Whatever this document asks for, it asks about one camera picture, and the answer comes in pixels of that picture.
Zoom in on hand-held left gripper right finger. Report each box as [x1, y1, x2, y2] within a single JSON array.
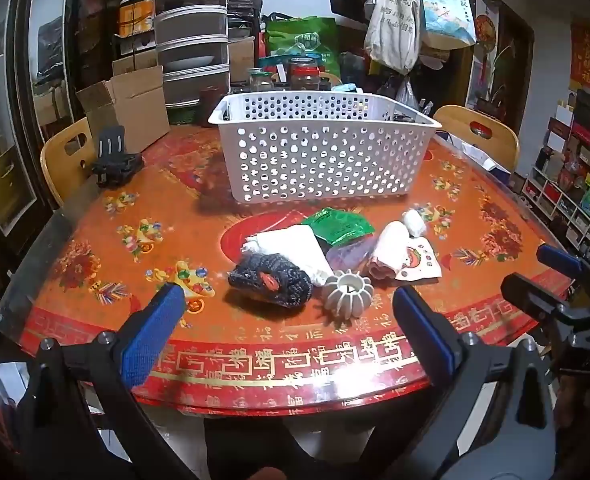
[[391, 285, 558, 480]]

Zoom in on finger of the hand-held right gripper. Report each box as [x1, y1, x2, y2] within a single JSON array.
[[500, 272, 590, 328], [536, 243, 590, 292]]

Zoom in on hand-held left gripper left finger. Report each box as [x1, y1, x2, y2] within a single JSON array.
[[15, 282, 196, 480]]

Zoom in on translucent purple plastic bag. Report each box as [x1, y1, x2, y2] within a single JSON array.
[[325, 236, 378, 277]]

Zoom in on green foil packet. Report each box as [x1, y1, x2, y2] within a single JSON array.
[[301, 206, 377, 247]]

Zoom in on white perforated plastic basket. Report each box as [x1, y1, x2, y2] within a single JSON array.
[[208, 91, 442, 204]]

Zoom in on white pouch with red print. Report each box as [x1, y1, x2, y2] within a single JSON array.
[[394, 237, 443, 282]]

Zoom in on rolled white and pink towel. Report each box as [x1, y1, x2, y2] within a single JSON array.
[[366, 221, 410, 281]]

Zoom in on white ribbed pumpkin-shaped holder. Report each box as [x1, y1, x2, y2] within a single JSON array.
[[322, 270, 375, 318]]

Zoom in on shelf of small boxes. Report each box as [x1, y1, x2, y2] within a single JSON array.
[[520, 87, 590, 261]]

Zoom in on small white cloth roll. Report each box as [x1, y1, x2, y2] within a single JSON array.
[[401, 208, 427, 237]]

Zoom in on black knitted toy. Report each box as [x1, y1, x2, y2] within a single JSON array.
[[226, 251, 313, 307]]

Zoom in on white sock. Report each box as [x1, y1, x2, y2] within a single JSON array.
[[240, 225, 335, 287]]

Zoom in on black folding phone stand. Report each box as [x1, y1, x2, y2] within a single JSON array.
[[91, 125, 144, 188]]

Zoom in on wooden chair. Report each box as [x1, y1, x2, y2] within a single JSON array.
[[432, 105, 521, 173], [40, 117, 100, 206]]

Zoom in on open cardboard box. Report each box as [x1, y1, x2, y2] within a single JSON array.
[[76, 65, 171, 153]]

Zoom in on blue and white printed bag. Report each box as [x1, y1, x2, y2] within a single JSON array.
[[415, 0, 477, 51]]

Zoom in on clear glass jar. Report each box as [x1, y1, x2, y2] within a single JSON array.
[[247, 67, 274, 93]]

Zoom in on glass jar with red contents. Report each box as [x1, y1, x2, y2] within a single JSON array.
[[289, 57, 321, 92]]

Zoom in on cream canvas tote bag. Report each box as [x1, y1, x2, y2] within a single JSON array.
[[364, 0, 421, 76]]

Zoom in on small cardboard box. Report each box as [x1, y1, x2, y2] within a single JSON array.
[[227, 37, 256, 83]]

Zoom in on green shopping bag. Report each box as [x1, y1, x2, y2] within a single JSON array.
[[265, 16, 341, 78]]

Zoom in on grey stacked storage drawers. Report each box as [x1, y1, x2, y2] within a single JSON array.
[[152, 0, 231, 108]]

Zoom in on red wall poster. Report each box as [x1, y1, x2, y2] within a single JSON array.
[[569, 22, 590, 96]]

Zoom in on red round wall ornament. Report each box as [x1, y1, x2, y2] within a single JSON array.
[[474, 12, 498, 56]]

